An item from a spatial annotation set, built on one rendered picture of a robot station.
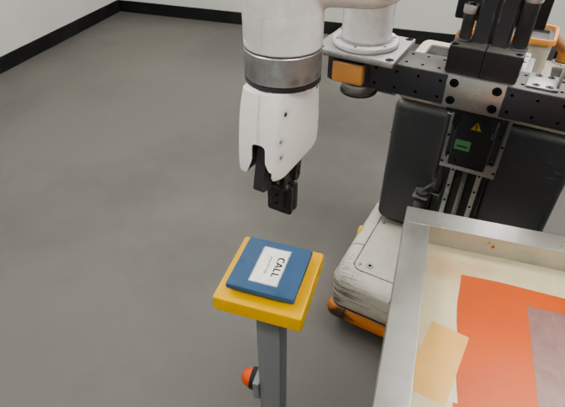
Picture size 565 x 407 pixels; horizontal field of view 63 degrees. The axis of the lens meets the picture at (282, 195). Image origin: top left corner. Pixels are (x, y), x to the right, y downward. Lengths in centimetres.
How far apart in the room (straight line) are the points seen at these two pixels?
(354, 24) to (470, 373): 60
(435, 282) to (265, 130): 37
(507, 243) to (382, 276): 90
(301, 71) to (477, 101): 51
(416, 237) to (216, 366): 115
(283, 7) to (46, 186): 237
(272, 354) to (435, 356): 29
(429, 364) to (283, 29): 42
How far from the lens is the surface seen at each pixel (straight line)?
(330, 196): 235
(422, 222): 74
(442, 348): 64
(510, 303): 72
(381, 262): 166
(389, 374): 56
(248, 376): 92
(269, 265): 67
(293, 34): 42
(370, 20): 89
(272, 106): 44
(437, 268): 73
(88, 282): 209
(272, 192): 53
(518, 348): 67
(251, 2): 42
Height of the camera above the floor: 146
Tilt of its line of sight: 39 degrees down
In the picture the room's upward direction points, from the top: straight up
